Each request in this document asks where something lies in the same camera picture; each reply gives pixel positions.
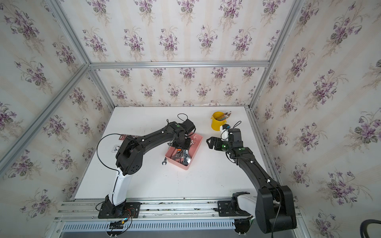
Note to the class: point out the yellow pencil cup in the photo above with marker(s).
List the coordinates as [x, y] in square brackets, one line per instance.
[216, 125]

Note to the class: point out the colored pencils bunch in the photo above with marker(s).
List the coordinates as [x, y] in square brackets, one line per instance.
[224, 116]

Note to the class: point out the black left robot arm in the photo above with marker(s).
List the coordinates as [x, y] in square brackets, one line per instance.
[130, 155]

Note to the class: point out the pink plastic storage box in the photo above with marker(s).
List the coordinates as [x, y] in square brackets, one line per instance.
[196, 139]

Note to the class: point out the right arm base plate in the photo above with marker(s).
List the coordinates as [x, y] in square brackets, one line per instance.
[227, 208]

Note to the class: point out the large combination wrench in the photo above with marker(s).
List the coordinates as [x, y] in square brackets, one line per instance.
[185, 158]

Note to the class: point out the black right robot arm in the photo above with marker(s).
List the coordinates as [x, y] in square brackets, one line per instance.
[272, 207]

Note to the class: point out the small circuit board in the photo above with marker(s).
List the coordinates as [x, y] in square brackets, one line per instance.
[117, 225]

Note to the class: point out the white blue sticker card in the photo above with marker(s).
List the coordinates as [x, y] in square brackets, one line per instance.
[115, 148]

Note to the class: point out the red card package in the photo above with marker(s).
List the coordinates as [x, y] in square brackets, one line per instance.
[122, 137]

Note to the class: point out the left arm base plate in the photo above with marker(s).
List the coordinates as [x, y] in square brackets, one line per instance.
[124, 210]

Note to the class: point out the aluminium rail frame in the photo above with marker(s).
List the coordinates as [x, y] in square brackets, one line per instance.
[156, 215]

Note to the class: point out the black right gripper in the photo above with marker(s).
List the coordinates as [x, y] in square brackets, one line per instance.
[218, 142]

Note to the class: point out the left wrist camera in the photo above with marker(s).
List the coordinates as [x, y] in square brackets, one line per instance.
[188, 126]

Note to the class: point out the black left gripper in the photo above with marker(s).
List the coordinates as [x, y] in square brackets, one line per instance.
[187, 147]

